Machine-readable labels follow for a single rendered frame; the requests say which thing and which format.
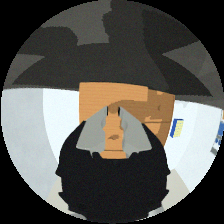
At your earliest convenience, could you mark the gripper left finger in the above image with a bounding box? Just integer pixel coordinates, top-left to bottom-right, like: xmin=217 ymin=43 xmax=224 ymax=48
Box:
xmin=55 ymin=106 xmax=108 ymax=177

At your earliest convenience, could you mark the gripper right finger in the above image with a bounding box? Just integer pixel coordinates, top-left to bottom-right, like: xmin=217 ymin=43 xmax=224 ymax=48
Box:
xmin=118 ymin=106 xmax=171 ymax=175

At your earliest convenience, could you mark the brown wooden drawer front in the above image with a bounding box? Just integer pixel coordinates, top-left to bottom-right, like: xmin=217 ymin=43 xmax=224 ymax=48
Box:
xmin=79 ymin=82 xmax=148 ymax=131
xmin=104 ymin=130 xmax=123 ymax=150
xmin=146 ymin=124 xmax=170 ymax=145
xmin=145 ymin=91 xmax=173 ymax=122
xmin=100 ymin=152 xmax=126 ymax=159

